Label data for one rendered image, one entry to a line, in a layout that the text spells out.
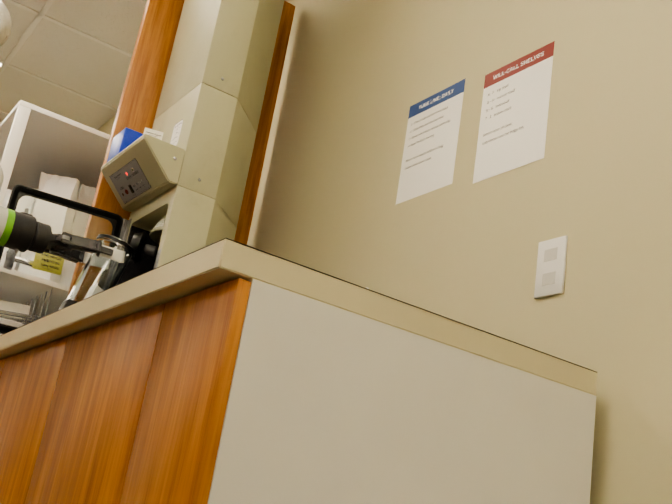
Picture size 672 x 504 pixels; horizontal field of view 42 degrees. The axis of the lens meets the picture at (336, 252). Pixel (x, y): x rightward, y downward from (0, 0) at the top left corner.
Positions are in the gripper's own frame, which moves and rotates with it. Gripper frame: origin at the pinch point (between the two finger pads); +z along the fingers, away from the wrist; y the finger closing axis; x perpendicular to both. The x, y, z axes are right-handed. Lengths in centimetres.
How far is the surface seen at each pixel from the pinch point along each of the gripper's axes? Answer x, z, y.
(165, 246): -1.6, 7.2, -18.5
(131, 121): -48, 4, 18
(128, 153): -27.0, -2.9, -6.8
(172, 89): -55, 9, 2
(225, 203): -19.9, 23.5, -14.4
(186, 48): -67, 9, -1
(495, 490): 54, 21, -122
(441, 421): 46, 9, -122
